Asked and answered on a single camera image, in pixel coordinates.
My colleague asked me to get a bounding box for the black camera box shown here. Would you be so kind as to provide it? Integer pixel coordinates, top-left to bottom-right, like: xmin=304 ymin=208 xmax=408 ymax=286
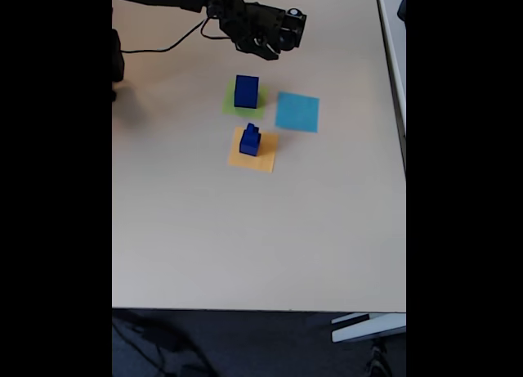
xmin=261 ymin=7 xmax=308 ymax=52

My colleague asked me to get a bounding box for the black chair base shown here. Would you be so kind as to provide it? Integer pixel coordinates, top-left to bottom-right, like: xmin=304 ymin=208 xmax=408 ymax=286
xmin=365 ymin=338 xmax=396 ymax=377

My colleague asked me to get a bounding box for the light blue paper square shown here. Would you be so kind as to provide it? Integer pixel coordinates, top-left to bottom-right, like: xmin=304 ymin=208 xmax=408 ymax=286
xmin=274 ymin=91 xmax=320 ymax=134

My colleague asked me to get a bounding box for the medium blue cube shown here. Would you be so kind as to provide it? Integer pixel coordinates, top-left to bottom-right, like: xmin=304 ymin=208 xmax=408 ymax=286
xmin=239 ymin=134 xmax=262 ymax=157

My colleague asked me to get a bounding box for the large blue cube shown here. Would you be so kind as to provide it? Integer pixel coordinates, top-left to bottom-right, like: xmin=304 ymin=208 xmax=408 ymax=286
xmin=234 ymin=74 xmax=261 ymax=110

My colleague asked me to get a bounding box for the green paper square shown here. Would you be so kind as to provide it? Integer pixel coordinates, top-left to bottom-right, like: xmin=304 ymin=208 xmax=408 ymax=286
xmin=221 ymin=82 xmax=270 ymax=120

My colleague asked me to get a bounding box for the white table foot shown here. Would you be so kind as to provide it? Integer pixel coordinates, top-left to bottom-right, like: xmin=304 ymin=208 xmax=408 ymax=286
xmin=329 ymin=312 xmax=407 ymax=344

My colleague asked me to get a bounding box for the black floor cable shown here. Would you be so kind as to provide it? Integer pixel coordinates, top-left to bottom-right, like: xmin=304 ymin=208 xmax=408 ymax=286
xmin=112 ymin=313 xmax=213 ymax=377

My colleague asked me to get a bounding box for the white adjacent table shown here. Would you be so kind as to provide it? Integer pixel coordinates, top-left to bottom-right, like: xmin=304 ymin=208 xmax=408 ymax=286
xmin=374 ymin=0 xmax=407 ymax=173

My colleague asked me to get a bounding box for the orange paper square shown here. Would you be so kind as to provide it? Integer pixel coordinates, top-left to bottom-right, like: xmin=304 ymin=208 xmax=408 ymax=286
xmin=226 ymin=126 xmax=279 ymax=173

